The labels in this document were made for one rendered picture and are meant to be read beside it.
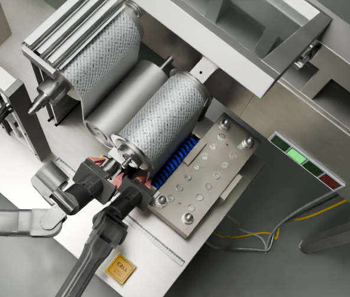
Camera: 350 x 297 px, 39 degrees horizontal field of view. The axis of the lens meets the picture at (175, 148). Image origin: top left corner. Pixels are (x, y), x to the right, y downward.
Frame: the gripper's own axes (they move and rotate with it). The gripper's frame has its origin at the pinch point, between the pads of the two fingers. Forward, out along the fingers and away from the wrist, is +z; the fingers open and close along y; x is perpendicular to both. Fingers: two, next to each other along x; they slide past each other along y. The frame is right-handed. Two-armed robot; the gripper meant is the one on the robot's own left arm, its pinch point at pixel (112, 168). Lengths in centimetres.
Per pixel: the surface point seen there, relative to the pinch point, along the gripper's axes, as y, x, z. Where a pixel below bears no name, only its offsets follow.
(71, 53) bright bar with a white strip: -23.3, 18.7, 1.2
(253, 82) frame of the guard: 18, 56, -41
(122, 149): -1.6, 1.8, 6.7
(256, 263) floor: 66, -78, 111
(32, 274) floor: -19, -125, 55
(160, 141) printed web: 4.8, 7.8, 11.7
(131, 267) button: 18.5, -38.0, 14.7
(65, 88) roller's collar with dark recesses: -21.8, 8.1, 3.5
